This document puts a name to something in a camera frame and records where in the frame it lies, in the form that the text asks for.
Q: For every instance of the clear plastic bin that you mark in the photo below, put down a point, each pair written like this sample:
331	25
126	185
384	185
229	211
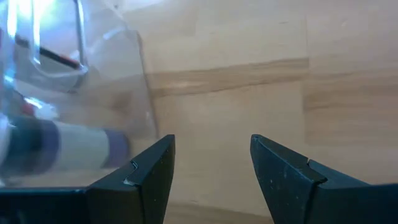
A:
118	77

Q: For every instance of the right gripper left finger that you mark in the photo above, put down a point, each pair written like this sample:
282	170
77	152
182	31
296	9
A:
146	193

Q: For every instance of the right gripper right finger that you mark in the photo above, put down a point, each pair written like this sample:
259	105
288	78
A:
295	193

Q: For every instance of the large purple food colouring bottle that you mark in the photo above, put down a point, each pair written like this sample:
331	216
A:
81	146

